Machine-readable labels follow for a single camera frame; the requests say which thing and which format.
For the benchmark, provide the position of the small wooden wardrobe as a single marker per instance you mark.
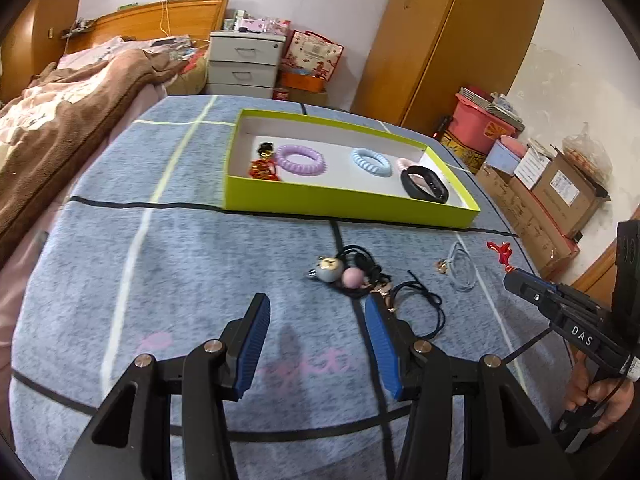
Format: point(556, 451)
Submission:
point(35, 35)

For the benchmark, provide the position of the large wooden wardrobe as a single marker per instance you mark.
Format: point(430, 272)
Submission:
point(450, 45)

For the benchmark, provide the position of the lavender box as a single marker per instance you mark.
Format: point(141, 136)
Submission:
point(502, 160)

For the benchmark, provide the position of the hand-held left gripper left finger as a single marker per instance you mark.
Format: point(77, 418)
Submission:
point(252, 345)

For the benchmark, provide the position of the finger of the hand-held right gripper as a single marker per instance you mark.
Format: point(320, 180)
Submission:
point(532, 292)
point(575, 300)

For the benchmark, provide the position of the yellow patterned box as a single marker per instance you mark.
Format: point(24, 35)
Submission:
point(462, 152)

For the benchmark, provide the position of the orange box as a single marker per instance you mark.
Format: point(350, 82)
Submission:
point(302, 82)

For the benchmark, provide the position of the large cardboard box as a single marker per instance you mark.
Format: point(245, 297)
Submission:
point(530, 225)

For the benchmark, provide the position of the blue patterned cloth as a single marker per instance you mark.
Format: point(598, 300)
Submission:
point(200, 260)

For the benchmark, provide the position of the labelled cardboard box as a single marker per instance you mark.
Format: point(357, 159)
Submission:
point(565, 195)

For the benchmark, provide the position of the clear plastic bag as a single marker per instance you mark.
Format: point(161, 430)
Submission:
point(590, 150)

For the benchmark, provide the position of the grey nightstand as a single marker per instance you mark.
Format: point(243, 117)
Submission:
point(245, 65)

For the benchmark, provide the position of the white box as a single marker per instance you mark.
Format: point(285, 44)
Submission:
point(530, 170)

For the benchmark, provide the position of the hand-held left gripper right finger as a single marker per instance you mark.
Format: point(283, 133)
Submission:
point(382, 350)

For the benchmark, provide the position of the pink plastic bin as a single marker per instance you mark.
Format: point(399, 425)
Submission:
point(480, 125)

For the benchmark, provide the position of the power strip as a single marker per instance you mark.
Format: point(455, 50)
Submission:
point(80, 27)

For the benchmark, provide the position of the wooden headboard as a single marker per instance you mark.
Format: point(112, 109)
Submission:
point(165, 20)

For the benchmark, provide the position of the pink box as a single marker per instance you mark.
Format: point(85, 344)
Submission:
point(262, 25)

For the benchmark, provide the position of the green cardboard box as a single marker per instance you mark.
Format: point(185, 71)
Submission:
point(350, 205)

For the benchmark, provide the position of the black wristband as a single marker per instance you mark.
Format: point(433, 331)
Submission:
point(415, 190)

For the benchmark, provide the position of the red patterned gift bag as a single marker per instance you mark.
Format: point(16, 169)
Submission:
point(312, 55)

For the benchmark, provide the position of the person's right hand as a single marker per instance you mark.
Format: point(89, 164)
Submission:
point(612, 405)

